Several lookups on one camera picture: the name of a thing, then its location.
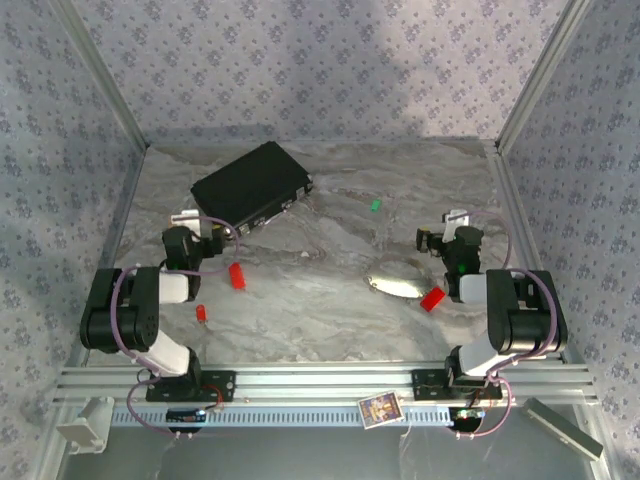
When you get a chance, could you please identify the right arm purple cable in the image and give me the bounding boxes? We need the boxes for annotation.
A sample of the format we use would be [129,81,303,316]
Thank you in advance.
[452,209,560,442]

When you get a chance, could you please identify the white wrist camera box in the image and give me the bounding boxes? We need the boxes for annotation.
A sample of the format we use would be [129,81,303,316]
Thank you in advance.
[441,209,472,241]
[170,209,202,239]

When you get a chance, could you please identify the grey plastic bracket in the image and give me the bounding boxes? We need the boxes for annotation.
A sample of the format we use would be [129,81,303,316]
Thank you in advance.
[54,396,115,455]

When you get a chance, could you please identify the black controller board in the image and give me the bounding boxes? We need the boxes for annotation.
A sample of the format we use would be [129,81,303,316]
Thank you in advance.
[166,407,207,426]
[448,407,487,425]

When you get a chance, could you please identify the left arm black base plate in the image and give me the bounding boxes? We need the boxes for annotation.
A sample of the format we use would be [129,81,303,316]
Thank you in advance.
[145,370,237,403]

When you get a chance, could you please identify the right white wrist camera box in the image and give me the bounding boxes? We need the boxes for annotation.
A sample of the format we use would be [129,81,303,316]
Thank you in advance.
[441,209,472,241]

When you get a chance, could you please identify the grey slotted cable duct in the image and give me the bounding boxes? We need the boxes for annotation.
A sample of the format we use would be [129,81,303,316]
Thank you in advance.
[107,404,457,429]

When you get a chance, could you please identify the colourful playing card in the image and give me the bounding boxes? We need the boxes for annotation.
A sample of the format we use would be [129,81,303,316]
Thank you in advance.
[357,392,405,430]

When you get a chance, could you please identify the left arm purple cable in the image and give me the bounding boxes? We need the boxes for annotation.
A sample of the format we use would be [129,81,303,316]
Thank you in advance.
[112,215,243,441]

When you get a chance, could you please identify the aluminium frame post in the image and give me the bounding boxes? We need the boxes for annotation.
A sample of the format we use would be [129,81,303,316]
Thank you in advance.
[493,0,595,154]
[49,0,152,150]

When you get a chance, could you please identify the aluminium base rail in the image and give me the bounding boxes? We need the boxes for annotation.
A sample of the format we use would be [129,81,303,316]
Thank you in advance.
[52,363,600,407]

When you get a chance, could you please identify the aluminium table side rail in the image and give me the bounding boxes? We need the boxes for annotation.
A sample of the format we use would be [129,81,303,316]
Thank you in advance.
[482,139,569,364]
[62,144,151,371]

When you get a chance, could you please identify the left black controller board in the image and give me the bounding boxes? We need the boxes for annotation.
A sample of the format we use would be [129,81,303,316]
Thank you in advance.
[166,407,207,426]

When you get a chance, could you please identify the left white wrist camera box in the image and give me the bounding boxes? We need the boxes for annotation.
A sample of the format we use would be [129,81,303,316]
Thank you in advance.
[170,209,202,239]

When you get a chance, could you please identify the black hard case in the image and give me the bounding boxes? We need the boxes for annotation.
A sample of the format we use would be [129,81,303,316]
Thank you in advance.
[189,140,315,237]

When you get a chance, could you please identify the right black controller board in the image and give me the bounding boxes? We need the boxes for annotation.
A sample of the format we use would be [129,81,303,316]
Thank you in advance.
[448,407,487,425]

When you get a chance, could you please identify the grey metal bar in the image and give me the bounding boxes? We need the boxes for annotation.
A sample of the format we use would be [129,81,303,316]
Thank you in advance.
[518,397,605,461]

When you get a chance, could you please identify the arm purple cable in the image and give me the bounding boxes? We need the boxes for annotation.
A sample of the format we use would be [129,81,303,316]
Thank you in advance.
[112,215,243,441]
[452,209,560,442]

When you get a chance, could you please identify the red rectangular key tag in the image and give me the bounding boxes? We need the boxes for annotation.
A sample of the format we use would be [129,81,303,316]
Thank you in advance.
[418,285,447,314]

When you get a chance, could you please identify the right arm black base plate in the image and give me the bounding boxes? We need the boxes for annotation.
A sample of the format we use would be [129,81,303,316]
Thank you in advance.
[411,368,504,401]

